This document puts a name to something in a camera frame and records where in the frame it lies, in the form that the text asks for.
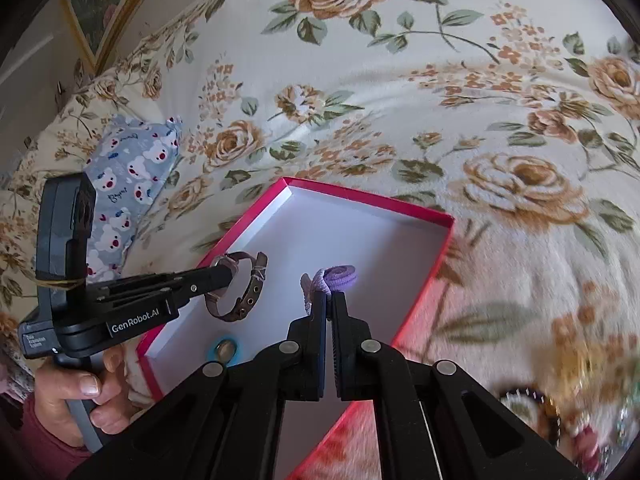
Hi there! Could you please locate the purple bow hair tie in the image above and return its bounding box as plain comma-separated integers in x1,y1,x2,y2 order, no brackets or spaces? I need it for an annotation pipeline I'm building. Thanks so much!
300,264,359,311

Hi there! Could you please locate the blue ring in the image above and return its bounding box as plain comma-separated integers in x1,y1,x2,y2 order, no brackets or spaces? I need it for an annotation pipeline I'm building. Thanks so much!
207,337,242,367

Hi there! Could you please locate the floral blanket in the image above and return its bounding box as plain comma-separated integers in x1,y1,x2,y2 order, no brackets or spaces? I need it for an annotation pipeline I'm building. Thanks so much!
0,0,640,480

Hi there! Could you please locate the pink heart hair clip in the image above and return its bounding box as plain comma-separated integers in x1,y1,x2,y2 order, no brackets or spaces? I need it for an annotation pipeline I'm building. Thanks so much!
574,426,603,467

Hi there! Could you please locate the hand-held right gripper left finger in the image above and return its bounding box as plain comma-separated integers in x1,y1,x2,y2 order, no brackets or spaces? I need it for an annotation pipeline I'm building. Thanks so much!
67,292,331,480

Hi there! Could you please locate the gold framed picture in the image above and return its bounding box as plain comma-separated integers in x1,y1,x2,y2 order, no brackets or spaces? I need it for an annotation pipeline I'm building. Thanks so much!
59,0,173,75

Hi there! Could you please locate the black bead bracelet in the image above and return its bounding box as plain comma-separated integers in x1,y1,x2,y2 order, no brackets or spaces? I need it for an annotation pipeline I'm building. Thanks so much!
500,385,562,443

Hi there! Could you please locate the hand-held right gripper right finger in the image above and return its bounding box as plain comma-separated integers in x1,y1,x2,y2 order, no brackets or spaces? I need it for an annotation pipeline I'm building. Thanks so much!
327,291,586,480

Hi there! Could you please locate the red cardboard box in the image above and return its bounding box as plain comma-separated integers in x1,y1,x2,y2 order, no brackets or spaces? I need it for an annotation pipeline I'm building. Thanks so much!
136,176,455,480

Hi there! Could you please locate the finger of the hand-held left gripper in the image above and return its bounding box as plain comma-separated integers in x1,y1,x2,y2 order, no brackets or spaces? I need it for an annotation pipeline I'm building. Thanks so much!
87,261,237,307

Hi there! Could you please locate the person's left hand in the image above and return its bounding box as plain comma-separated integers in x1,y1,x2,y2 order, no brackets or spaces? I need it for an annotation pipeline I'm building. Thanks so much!
34,346,137,449

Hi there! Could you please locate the blue bear print pillow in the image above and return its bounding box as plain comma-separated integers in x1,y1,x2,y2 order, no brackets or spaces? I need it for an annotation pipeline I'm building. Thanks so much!
85,114,183,281

